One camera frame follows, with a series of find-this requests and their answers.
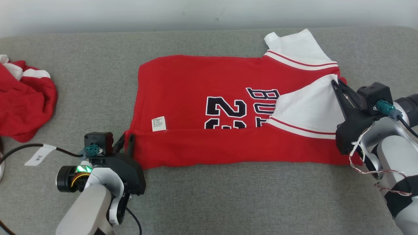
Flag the black right camera cable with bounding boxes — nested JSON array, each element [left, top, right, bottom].
[[376, 100, 418, 137]]

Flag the black left camera cable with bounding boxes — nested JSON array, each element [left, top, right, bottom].
[[0, 143, 100, 165]]

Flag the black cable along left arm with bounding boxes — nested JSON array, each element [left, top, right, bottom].
[[125, 207, 143, 235]]

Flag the red garment with white trim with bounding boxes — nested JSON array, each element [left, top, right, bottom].
[[0, 55, 58, 143]]

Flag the black camera cable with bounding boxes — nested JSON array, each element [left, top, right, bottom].
[[376, 100, 418, 137], [0, 143, 100, 165]]

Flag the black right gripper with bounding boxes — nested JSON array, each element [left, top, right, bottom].
[[331, 79, 381, 155]]

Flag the white paper cable tag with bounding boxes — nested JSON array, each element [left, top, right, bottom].
[[24, 144, 57, 166]]

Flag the red jersey with number print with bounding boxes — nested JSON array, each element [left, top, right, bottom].
[[125, 29, 363, 169]]

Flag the thin white red wires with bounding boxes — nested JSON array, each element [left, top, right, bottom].
[[349, 124, 412, 197]]

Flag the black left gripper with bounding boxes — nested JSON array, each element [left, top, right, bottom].
[[89, 133, 146, 196]]

